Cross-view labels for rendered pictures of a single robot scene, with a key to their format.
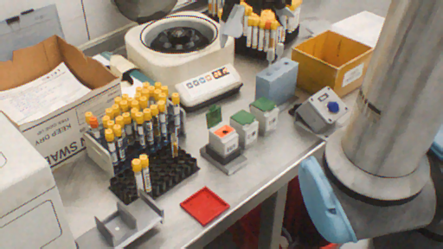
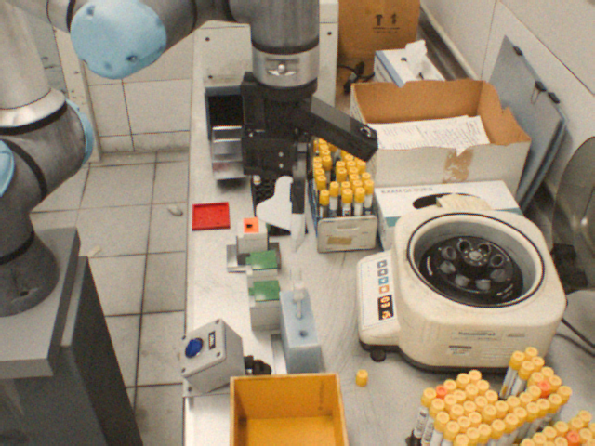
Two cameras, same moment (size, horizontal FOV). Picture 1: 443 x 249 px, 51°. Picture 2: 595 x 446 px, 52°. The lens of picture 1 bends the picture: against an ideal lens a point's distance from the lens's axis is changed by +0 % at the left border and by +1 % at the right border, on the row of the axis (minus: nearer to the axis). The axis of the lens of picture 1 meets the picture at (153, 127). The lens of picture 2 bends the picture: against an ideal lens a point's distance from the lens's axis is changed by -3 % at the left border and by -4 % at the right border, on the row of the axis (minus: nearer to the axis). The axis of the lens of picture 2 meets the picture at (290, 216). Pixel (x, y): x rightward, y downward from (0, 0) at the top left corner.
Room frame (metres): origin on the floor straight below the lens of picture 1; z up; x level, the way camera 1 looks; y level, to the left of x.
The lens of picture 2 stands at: (1.12, -0.79, 1.62)
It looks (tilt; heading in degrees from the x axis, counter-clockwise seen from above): 40 degrees down; 118
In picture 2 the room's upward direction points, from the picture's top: straight up
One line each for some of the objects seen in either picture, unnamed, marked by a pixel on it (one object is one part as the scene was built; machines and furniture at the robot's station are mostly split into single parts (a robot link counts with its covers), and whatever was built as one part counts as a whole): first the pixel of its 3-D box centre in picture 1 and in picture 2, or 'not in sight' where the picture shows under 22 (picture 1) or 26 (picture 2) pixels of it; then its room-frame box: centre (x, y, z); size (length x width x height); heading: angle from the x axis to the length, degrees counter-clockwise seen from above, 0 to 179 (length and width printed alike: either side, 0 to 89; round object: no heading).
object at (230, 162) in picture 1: (222, 152); (253, 252); (0.70, -0.14, 0.89); 0.09 x 0.05 x 0.04; 33
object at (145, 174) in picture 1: (152, 158); (277, 180); (0.66, 0.01, 0.93); 0.17 x 0.09 x 0.11; 125
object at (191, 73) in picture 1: (183, 56); (456, 284); (1.03, -0.10, 0.94); 0.30 x 0.24 x 0.12; 25
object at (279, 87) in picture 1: (275, 86); (298, 340); (0.86, -0.29, 0.93); 0.10 x 0.07 x 0.10; 126
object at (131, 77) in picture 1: (120, 81); (447, 216); (0.96, 0.07, 0.92); 0.24 x 0.12 x 0.10; 34
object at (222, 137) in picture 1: (222, 142); (252, 240); (0.70, -0.14, 0.92); 0.05 x 0.04 x 0.06; 33
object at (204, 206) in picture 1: (204, 205); (210, 216); (0.57, -0.08, 0.88); 0.07 x 0.07 x 0.01; 34
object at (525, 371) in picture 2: not in sight; (517, 391); (1.16, -0.24, 0.93); 0.02 x 0.02 x 0.11
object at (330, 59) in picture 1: (329, 66); (287, 443); (0.93, -0.44, 0.93); 0.13 x 0.13 x 0.10; 31
